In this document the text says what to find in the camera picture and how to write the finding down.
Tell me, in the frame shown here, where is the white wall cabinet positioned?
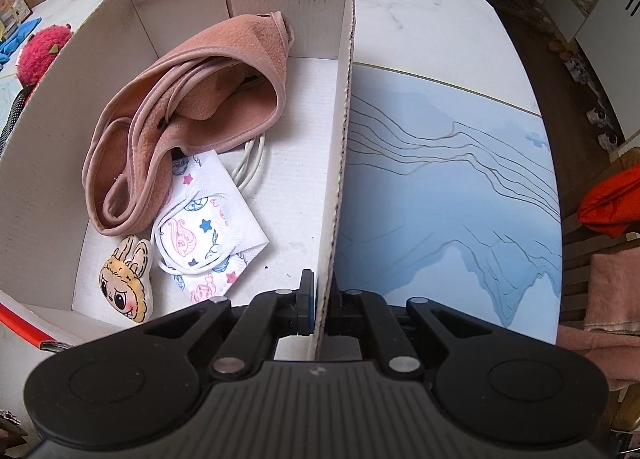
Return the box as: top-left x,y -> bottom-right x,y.
539,0 -> 639,140

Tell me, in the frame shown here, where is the red garment on chair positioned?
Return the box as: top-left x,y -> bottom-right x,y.
577,165 -> 639,238

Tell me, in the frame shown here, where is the red white shoe box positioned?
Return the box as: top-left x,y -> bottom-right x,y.
1,0 -> 355,370

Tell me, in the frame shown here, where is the red framed picture board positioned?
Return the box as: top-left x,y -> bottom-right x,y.
0,0 -> 32,40

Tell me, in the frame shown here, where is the white usb cable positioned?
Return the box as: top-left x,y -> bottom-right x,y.
230,132 -> 266,192

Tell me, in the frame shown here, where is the wooden side chair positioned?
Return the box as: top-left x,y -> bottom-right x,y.
558,148 -> 639,456

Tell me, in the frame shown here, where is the black dotted sock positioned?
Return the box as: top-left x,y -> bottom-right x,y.
0,85 -> 35,154

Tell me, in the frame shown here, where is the labubu plush keychain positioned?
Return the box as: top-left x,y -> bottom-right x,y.
99,235 -> 153,323

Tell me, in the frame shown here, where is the blue rubber glove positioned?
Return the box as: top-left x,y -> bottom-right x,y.
0,18 -> 41,67

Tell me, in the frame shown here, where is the printed face mask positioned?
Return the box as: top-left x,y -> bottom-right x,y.
151,150 -> 269,303

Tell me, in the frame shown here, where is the pink plush ball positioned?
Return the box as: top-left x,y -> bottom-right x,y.
16,24 -> 73,87

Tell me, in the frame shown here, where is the pink towel on chair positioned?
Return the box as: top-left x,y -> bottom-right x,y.
556,247 -> 639,391

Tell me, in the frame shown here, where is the pink fleece cloth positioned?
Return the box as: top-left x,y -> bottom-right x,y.
81,11 -> 294,237

